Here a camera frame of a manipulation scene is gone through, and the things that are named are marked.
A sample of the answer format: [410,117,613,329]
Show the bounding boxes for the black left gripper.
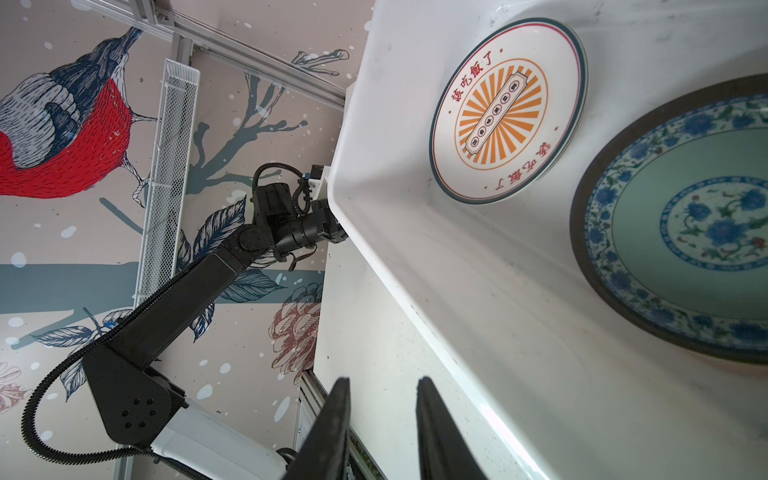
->
[317,200,348,244]

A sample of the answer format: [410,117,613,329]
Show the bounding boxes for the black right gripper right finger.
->
[416,377,486,480]

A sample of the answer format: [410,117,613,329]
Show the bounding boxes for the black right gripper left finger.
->
[284,377,351,480]

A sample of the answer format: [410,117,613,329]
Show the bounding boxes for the white plate orange sunburst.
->
[429,17,588,205]

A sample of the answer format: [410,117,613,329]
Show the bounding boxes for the green blue floral plate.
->
[570,74,767,365]

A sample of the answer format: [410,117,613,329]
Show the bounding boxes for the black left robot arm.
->
[20,162,347,479]

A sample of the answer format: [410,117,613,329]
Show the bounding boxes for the white plastic bin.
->
[330,1,767,479]

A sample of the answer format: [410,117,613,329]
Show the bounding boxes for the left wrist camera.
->
[305,164,331,202]

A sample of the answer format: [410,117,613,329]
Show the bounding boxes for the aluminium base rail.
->
[286,370,385,479]

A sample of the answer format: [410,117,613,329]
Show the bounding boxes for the white wire mesh shelf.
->
[134,59,200,306]

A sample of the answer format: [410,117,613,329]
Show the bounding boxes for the aluminium frame post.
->
[76,1,346,111]

